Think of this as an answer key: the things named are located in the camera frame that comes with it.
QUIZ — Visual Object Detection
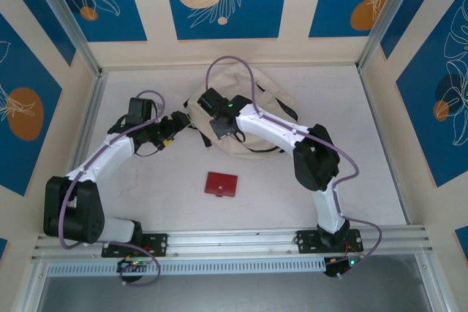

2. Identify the red wallet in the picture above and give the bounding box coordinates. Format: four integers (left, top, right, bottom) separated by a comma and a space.
204, 172, 239, 199

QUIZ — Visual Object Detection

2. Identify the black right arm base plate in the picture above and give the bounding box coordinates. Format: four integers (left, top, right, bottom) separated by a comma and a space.
295, 229, 365, 254

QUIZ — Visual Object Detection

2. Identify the slotted grey cable duct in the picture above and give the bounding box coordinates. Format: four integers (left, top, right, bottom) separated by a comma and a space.
46, 257, 326, 275

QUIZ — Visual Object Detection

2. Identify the aluminium table side rail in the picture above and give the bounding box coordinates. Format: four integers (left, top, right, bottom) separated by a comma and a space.
356, 66, 412, 225
54, 70, 107, 232

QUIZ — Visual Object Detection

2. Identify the small controller board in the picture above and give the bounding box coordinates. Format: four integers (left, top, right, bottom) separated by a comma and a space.
323, 256, 363, 278
116, 257, 153, 273

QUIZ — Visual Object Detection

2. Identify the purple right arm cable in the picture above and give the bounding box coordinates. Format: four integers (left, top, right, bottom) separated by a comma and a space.
205, 55, 384, 278

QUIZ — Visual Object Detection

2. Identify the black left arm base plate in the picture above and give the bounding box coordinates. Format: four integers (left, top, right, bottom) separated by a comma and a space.
101, 232, 169, 258

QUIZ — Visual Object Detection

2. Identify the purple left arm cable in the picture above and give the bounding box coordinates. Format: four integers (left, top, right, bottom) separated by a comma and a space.
59, 90, 162, 287

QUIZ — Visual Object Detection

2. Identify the aluminium mounting rail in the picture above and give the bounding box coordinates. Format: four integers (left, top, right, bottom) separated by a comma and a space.
31, 224, 434, 262

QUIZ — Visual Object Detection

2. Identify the cream canvas backpack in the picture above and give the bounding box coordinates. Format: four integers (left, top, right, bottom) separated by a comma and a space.
182, 63, 299, 159

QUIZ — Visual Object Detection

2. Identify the aluminium frame post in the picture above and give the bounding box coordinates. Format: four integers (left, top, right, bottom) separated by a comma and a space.
358, 0, 425, 72
27, 0, 102, 75

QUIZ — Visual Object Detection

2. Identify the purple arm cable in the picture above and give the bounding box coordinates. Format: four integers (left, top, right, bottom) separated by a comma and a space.
59, 90, 162, 287
205, 55, 384, 278

